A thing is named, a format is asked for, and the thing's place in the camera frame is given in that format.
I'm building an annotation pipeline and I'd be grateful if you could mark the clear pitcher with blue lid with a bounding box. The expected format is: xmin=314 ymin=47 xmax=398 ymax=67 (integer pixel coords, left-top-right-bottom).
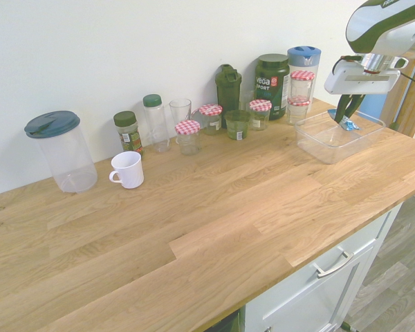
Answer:
xmin=286 ymin=46 xmax=322 ymax=115

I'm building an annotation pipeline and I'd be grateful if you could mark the tall clear handled glass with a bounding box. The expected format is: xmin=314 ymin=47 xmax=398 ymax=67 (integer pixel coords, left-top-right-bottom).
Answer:
xmin=169 ymin=98 xmax=203 ymax=139

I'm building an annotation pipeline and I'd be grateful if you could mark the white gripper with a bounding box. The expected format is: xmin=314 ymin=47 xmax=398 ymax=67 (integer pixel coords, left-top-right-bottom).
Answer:
xmin=324 ymin=62 xmax=401 ymax=124

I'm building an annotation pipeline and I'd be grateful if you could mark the clear bottle with green lid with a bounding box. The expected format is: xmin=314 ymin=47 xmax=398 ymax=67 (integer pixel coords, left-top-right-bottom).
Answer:
xmin=142 ymin=93 xmax=171 ymax=154

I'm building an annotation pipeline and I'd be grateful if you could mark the glass jar red checkered lid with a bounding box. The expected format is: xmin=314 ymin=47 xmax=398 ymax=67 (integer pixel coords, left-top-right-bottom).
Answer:
xmin=174 ymin=120 xmax=202 ymax=156
xmin=198 ymin=104 xmax=223 ymax=136
xmin=290 ymin=70 xmax=315 ymax=103
xmin=286 ymin=98 xmax=311 ymax=126
xmin=248 ymin=99 xmax=273 ymax=131

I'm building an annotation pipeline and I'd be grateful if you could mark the silver drawer handle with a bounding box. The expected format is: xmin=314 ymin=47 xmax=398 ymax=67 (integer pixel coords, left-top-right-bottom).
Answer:
xmin=313 ymin=251 xmax=355 ymax=279

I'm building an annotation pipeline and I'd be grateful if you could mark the light wooden door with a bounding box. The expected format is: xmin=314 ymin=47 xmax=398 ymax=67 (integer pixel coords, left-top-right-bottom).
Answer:
xmin=383 ymin=58 xmax=415 ymax=143

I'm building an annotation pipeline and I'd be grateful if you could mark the white mug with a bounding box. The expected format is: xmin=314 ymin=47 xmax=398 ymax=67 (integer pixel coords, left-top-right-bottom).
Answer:
xmin=109 ymin=150 xmax=145 ymax=190

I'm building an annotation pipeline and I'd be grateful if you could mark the clear pitcher with teal lid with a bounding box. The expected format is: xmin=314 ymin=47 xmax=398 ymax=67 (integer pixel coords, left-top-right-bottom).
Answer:
xmin=24 ymin=110 xmax=98 ymax=194

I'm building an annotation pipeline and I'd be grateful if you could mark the black shaker bottle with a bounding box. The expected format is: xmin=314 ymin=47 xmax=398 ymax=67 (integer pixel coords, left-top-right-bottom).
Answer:
xmin=214 ymin=64 xmax=243 ymax=129

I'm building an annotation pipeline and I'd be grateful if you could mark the blue protein bar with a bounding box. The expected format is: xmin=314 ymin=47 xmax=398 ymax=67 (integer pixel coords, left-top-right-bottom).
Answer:
xmin=327 ymin=108 xmax=363 ymax=133

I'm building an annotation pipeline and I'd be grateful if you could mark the clear rectangular plastic container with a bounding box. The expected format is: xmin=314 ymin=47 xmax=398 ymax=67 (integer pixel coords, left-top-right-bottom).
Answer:
xmin=293 ymin=110 xmax=387 ymax=165

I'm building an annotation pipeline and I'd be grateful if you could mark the white base cabinet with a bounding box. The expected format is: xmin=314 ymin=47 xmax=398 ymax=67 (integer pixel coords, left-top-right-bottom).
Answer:
xmin=243 ymin=203 xmax=404 ymax=332

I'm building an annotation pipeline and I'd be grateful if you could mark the dark Vega protein tub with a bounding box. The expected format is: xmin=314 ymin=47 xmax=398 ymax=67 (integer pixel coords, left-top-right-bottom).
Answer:
xmin=255 ymin=53 xmax=291 ymax=121

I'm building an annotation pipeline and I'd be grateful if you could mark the jar with green contents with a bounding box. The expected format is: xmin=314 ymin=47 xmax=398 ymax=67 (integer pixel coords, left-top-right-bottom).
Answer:
xmin=223 ymin=109 xmax=250 ymax=141

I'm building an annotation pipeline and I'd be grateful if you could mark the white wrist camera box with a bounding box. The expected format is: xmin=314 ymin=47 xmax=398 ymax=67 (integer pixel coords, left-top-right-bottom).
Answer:
xmin=338 ymin=54 xmax=409 ymax=70

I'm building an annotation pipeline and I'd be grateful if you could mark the spice jar with dark lid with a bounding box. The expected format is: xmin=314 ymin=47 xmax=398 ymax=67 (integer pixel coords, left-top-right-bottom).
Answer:
xmin=113 ymin=110 xmax=145 ymax=160

